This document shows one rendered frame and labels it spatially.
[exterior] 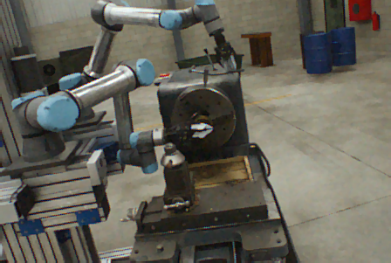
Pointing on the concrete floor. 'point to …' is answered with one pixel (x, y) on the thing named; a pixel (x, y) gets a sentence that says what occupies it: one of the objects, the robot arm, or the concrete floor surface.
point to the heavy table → (260, 48)
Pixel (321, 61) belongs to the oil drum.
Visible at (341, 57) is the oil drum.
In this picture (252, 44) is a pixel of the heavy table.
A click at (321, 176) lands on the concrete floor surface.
